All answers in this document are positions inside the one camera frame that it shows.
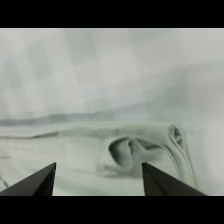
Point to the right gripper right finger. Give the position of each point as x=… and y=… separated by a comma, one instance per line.
x=160, y=182

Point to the white garment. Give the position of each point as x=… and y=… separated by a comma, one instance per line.
x=100, y=156

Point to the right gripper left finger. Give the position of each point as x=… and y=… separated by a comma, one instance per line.
x=39, y=183

